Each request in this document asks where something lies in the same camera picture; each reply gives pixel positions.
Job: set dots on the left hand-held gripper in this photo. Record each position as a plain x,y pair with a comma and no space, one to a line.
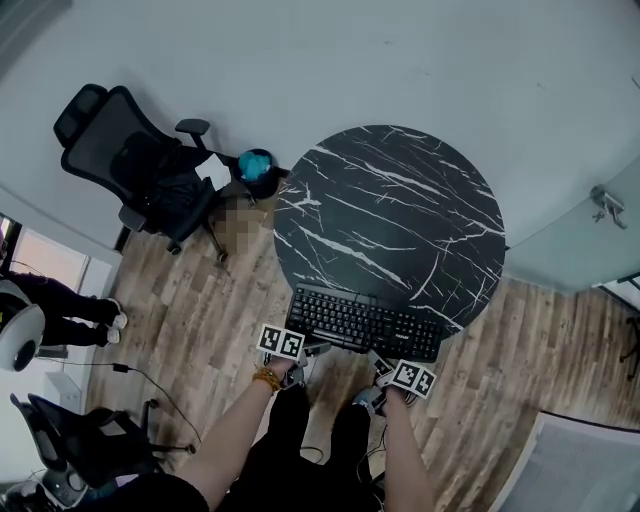
280,342

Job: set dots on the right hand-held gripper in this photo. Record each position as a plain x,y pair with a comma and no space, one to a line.
412,377

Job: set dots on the black keyboard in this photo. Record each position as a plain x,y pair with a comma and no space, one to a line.
350,315

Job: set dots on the person's right forearm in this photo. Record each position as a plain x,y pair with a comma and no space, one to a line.
405,450

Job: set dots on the person's left forearm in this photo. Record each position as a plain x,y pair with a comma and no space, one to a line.
230,440

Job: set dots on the person's left hand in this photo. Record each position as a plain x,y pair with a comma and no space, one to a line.
281,367

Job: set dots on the person's blue shoe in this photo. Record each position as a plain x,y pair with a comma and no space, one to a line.
361,398

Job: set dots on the person's black clothing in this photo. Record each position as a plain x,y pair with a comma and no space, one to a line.
280,450

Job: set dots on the round black marble table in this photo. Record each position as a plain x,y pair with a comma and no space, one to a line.
390,200

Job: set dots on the black waste bin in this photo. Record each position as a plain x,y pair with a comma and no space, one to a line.
262,187

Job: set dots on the teal bin bag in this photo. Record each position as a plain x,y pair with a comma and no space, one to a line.
254,165

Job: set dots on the white paper sheet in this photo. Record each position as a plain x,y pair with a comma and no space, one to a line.
212,169

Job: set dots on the frosted glass door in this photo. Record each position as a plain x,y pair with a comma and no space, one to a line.
575,250

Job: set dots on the grey textured panel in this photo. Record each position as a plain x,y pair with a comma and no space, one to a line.
585,470

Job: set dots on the black low-back office chair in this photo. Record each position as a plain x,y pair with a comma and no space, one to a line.
100,440

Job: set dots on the black chair with white label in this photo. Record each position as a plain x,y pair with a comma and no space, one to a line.
634,335

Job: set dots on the black metal railing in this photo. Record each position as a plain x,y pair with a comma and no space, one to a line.
625,287

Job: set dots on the grey round fan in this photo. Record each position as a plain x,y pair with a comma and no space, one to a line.
65,487

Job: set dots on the white round device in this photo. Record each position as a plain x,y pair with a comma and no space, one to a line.
22,335

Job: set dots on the black mesh office chair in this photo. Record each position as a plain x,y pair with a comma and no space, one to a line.
100,135

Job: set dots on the window with dark frame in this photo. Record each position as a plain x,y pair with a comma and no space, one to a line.
50,260

